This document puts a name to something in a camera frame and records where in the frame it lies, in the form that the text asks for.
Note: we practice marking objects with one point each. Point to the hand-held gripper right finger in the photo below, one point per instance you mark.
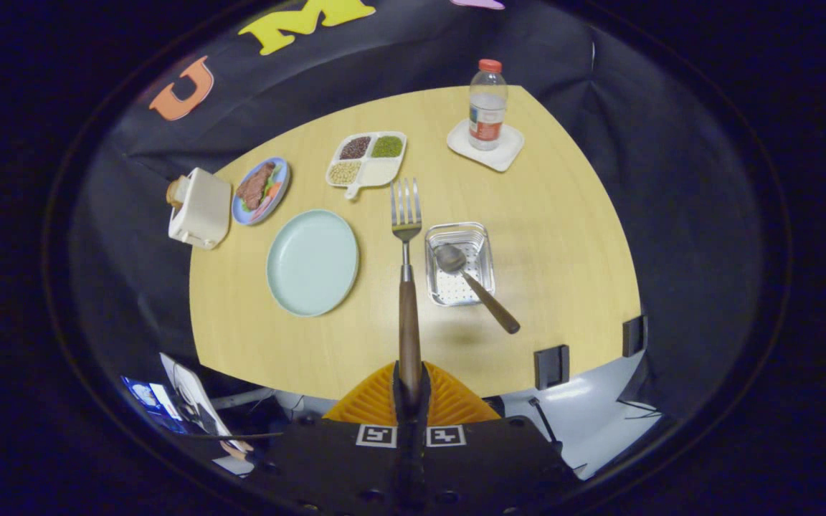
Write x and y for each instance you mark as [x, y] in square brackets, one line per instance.
[421, 408]

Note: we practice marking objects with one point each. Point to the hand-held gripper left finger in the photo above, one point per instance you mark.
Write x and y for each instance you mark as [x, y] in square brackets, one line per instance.
[400, 408]

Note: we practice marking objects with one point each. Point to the metal perforated basket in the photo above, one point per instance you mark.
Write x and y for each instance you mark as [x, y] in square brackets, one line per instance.
[456, 290]

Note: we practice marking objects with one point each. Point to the light green plate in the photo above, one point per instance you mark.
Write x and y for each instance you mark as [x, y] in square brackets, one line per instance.
[312, 265]

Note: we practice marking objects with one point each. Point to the white paper sheet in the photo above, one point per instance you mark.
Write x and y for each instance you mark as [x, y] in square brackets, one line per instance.
[191, 390]

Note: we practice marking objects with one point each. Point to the white divided tray with beans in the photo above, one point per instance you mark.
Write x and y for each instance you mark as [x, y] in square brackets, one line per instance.
[377, 170]

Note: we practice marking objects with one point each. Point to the blue lit screen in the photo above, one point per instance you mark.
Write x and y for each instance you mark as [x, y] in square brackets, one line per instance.
[151, 401]

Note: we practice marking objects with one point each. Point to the blue plate with steak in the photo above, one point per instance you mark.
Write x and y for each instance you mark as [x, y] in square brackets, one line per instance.
[257, 190]

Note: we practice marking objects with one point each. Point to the white square coaster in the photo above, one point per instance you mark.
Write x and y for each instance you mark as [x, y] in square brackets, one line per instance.
[508, 154]

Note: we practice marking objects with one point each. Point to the cream toaster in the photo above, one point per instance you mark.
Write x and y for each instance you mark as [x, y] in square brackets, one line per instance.
[205, 208]

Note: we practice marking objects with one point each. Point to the clear bottle with red cap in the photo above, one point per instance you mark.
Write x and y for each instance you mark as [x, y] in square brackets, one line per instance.
[487, 107]

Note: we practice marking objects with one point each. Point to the brown bread slice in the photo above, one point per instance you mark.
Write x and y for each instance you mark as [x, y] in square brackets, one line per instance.
[174, 193]

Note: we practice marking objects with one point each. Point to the black table bracket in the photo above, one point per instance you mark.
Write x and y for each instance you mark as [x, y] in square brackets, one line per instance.
[634, 335]
[551, 367]

